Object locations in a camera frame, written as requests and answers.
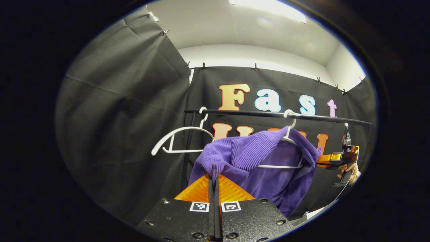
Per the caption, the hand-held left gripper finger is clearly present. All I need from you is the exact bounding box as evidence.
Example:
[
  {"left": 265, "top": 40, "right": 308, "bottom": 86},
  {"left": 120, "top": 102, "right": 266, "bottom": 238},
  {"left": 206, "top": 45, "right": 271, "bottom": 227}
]
[
  {"left": 215, "top": 174, "right": 297, "bottom": 242},
  {"left": 136, "top": 174, "right": 215, "bottom": 242}
]

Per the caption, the purple ribbed sweater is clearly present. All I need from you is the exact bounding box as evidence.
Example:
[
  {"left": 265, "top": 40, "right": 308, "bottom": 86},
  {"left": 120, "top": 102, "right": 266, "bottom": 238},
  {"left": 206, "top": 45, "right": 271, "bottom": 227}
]
[{"left": 188, "top": 126, "right": 322, "bottom": 218}]

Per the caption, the white plastic hanger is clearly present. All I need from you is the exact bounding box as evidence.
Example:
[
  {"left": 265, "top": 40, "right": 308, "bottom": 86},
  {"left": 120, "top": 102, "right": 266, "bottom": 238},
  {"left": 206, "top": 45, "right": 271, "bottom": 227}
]
[
  {"left": 258, "top": 109, "right": 304, "bottom": 169},
  {"left": 151, "top": 107, "right": 215, "bottom": 156}
]

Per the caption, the black clothes rack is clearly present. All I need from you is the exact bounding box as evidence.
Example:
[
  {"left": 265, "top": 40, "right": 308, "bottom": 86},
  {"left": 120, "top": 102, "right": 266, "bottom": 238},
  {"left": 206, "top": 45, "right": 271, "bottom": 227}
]
[{"left": 181, "top": 108, "right": 373, "bottom": 192}]

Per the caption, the black backdrop cloth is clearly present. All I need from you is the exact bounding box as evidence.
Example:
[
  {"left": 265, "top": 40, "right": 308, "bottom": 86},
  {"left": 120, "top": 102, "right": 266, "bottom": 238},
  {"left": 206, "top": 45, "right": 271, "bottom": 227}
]
[{"left": 55, "top": 7, "right": 378, "bottom": 226}]

